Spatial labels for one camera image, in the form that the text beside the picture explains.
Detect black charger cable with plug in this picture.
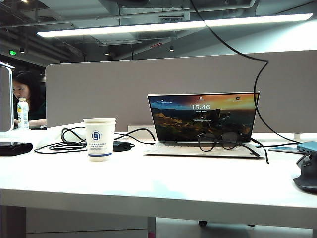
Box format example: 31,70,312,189
189,0,302,145

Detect grey desk divider panel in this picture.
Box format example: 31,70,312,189
45,49,317,139

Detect grey under-desk cabinet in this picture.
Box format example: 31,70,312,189
0,205,149,238

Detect silver open laptop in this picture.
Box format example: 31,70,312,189
143,91,265,159

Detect black power adapter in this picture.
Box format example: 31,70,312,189
113,140,136,152

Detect black round eyeglasses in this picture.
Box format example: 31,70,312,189
197,132,270,165

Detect white paper cup blue logo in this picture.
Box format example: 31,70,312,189
83,118,117,123
84,120,116,162

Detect long ceiling light bar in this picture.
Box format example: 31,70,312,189
36,13,314,38

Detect dark-haired seated person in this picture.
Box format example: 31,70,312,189
12,71,48,128

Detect white yellow drink bottle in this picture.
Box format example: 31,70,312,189
16,97,30,131

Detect black wallet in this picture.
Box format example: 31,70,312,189
0,142,34,157

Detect blue-grey USB hub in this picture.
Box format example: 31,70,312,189
296,141,317,153

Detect grey white monitor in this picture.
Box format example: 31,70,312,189
0,61,15,133

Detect black computer mouse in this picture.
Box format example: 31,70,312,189
293,152,317,194

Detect black adapter laptop cable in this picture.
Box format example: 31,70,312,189
114,128,157,145

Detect black coiled power cord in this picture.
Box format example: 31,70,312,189
34,126,88,154

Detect black hub cable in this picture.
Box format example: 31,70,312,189
250,138,301,148

